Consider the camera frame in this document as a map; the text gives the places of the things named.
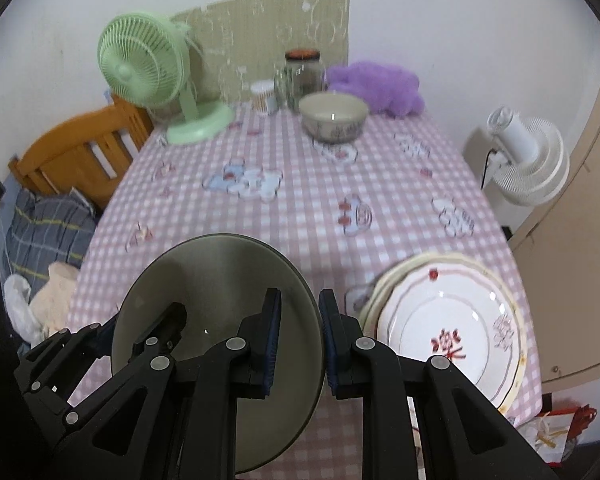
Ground yellow flowered plate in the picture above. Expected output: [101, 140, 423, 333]
[358, 251, 529, 413]

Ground green printed wall cloth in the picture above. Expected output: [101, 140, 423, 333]
[170, 0, 352, 106]

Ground grey plaid blanket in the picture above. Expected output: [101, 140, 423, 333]
[0, 187, 98, 281]

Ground beige wooden door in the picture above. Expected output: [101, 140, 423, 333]
[507, 40, 600, 393]

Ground white plate with red print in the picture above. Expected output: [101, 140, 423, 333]
[375, 260, 523, 408]

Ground large grey floral bowl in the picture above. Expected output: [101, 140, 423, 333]
[111, 233, 326, 473]

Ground white plastic bag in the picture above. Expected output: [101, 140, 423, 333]
[4, 274, 43, 343]

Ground red paper bag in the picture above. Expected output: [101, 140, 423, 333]
[520, 405, 598, 463]

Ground glass jar with dark lid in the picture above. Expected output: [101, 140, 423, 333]
[285, 49, 325, 111]

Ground white fan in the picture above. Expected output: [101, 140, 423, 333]
[482, 106, 571, 206]

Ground green desk fan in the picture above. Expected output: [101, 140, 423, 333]
[97, 11, 235, 146]

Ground toothpick holder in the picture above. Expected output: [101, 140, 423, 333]
[250, 81, 278, 115]

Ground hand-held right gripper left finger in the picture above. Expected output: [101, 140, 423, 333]
[55, 287, 283, 480]

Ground wooden chair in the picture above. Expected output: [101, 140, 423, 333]
[7, 95, 155, 211]

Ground small glass jar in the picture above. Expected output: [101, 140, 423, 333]
[275, 67, 293, 108]

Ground small grey floral bowl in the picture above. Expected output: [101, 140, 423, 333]
[298, 92, 369, 143]

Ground black fan cable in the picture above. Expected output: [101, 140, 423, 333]
[481, 147, 501, 191]

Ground purple plush cloth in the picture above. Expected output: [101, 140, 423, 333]
[325, 61, 426, 117]

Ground cream cloth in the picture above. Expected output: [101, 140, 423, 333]
[30, 262, 81, 341]

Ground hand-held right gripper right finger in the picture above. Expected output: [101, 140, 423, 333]
[319, 289, 561, 480]

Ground pink checkered tablecloth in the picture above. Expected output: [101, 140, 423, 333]
[67, 100, 543, 480]

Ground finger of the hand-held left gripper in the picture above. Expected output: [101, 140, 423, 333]
[12, 312, 123, 441]
[128, 302, 188, 363]

